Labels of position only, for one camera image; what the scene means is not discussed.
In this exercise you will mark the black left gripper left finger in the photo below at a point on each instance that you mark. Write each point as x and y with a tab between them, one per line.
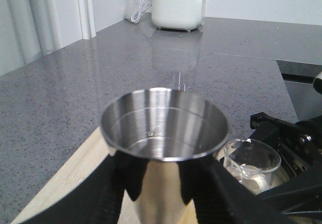
98	199

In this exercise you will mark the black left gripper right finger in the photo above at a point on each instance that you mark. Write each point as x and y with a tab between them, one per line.
219	197

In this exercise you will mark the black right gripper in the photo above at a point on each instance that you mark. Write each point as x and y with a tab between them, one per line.
299	146

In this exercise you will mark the clear glass measuring beaker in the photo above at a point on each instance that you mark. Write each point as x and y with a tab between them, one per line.
252	162

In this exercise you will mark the stainless steel shaker cup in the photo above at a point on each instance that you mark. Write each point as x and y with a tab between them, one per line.
157	138

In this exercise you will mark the light wooden cutting board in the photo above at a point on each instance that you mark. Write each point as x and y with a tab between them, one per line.
79	166

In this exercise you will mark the grey curtain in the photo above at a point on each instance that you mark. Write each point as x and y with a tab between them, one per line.
31	29

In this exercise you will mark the white kitchen appliance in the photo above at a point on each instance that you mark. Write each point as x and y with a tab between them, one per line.
184	15

